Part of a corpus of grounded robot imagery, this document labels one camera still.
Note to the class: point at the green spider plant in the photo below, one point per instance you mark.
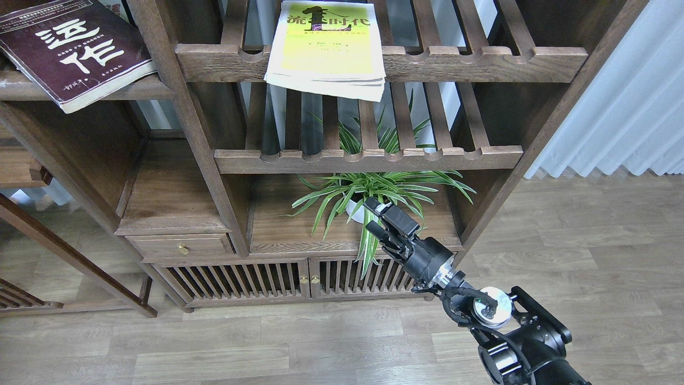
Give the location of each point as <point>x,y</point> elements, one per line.
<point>405,188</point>

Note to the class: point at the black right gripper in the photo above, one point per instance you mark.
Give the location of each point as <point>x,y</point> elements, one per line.
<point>428,262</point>

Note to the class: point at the yellow green cover book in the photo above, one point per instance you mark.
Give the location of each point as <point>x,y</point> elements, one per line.
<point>328,48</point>

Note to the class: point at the brass drawer knob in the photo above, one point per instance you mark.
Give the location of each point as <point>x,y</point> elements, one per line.
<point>182,249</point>

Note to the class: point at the white plant pot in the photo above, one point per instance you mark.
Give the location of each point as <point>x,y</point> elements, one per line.
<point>359,213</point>

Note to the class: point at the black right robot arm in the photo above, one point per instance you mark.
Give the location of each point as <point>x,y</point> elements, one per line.
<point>520,342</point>

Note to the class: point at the white pleated curtain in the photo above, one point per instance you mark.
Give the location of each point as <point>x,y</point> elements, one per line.
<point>631,115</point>

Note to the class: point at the dark maroon cover book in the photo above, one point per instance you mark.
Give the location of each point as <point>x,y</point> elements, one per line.
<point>77,51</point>

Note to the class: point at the dark wooden bookshelf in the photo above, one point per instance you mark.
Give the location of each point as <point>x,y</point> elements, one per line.
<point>187,155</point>

